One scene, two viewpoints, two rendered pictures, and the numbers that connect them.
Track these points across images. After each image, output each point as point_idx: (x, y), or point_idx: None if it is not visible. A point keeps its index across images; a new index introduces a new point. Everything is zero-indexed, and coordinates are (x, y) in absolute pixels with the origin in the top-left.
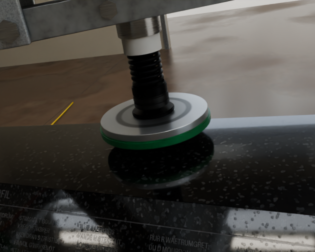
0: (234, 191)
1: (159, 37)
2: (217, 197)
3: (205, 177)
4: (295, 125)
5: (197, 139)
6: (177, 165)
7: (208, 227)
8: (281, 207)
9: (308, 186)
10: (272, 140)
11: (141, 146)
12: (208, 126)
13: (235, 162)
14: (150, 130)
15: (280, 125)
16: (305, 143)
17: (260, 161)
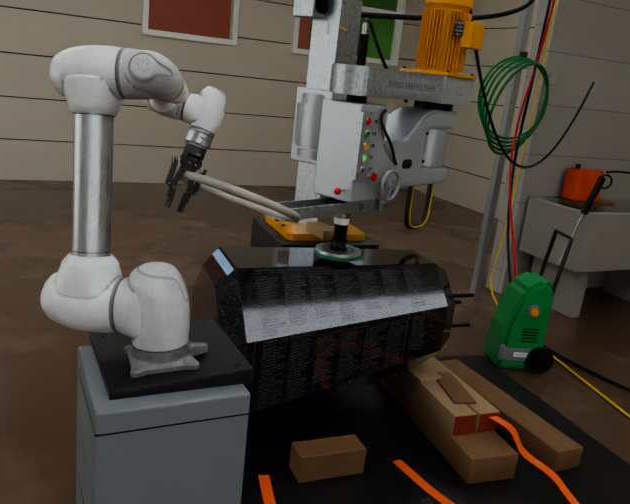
0: (289, 249)
1: (335, 219)
2: (292, 248)
3: (301, 251)
4: (286, 263)
5: (318, 259)
6: (314, 253)
7: None
8: (274, 247)
9: (270, 250)
10: (290, 259)
11: None
12: (321, 263)
13: (296, 254)
14: (326, 243)
15: (292, 263)
16: (278, 258)
17: (288, 254)
